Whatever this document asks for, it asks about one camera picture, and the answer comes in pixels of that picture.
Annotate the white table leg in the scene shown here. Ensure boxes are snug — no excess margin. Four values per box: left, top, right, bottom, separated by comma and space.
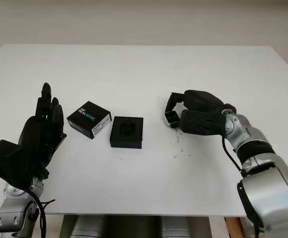
209, 215, 225, 238
60, 214, 79, 238

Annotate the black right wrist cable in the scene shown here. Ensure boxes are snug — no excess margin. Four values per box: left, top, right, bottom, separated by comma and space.
222, 135, 245, 177

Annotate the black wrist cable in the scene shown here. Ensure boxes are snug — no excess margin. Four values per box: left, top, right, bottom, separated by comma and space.
222, 135, 245, 177
26, 188, 57, 238

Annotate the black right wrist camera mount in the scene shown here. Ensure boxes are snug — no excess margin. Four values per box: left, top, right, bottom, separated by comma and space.
180, 108, 228, 136

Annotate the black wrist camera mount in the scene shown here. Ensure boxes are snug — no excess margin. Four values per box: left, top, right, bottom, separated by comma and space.
180, 108, 228, 136
0, 139, 33, 192

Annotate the small silver depth camera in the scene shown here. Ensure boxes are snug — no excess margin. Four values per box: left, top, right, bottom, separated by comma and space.
163, 111, 181, 128

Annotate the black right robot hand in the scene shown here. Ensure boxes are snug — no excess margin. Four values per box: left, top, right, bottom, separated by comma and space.
163, 89, 236, 115

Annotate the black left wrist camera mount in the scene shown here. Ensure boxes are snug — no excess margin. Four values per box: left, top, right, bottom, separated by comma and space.
0, 139, 33, 192

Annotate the black printed box lid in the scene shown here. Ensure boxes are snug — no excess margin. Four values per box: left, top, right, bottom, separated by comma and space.
66, 100, 112, 140

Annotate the black box base foam insert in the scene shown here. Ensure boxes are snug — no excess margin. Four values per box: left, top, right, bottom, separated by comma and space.
110, 116, 144, 149

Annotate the grey robot left thigh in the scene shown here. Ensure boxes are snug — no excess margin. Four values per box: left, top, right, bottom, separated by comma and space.
70, 215, 110, 238

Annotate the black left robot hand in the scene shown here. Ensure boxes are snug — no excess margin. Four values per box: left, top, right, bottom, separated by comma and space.
17, 82, 67, 179

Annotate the grey robot thigh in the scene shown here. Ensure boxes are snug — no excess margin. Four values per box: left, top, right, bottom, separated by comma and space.
158, 215, 192, 238
70, 215, 110, 238

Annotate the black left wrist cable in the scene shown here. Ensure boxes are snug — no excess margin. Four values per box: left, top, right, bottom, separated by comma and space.
26, 188, 57, 238

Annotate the grey robot right thigh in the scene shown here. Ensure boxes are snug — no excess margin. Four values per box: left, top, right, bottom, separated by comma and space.
158, 215, 192, 238

